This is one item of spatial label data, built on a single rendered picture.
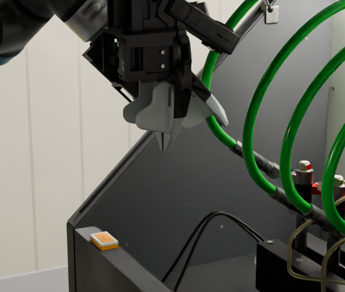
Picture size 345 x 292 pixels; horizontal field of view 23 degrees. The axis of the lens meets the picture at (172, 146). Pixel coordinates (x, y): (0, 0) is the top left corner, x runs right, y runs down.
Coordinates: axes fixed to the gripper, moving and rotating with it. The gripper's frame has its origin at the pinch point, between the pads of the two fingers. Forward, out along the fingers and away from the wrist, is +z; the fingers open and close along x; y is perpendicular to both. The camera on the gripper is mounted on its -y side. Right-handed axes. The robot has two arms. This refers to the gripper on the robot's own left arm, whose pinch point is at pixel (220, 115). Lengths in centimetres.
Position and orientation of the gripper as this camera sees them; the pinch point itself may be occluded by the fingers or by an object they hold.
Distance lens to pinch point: 118.5
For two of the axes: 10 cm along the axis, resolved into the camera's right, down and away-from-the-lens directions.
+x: 2.5, 0.5, -9.7
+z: 7.1, 6.7, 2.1
